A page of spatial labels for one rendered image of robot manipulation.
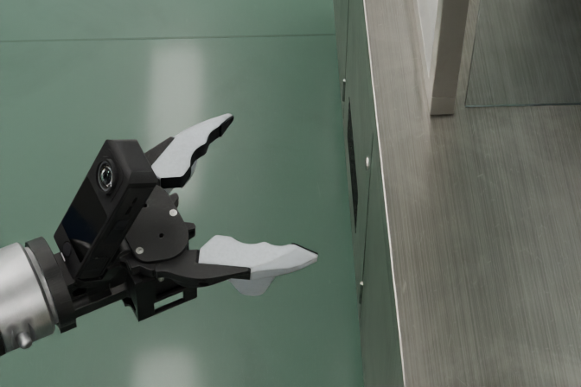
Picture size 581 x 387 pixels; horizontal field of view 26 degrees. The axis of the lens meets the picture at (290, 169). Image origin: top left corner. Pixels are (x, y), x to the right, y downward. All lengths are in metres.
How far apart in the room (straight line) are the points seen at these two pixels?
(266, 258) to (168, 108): 1.86
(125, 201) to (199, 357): 1.50
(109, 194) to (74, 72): 2.02
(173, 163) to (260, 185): 1.64
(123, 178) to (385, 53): 0.76
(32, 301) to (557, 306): 0.63
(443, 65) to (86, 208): 0.64
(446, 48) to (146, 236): 0.59
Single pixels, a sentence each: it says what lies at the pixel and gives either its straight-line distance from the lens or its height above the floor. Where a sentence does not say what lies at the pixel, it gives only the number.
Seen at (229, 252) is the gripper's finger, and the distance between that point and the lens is 0.96.
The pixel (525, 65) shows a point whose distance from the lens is 1.51.
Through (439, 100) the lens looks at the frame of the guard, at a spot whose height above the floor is 0.93.
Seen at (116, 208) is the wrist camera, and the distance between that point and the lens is 0.90.
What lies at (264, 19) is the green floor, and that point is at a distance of 3.00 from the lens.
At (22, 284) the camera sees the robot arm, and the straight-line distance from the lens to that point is 0.94.
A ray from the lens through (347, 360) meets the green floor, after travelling 2.38.
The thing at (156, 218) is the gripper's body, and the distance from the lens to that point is 0.97.
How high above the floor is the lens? 1.99
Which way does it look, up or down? 48 degrees down
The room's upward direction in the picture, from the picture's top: straight up
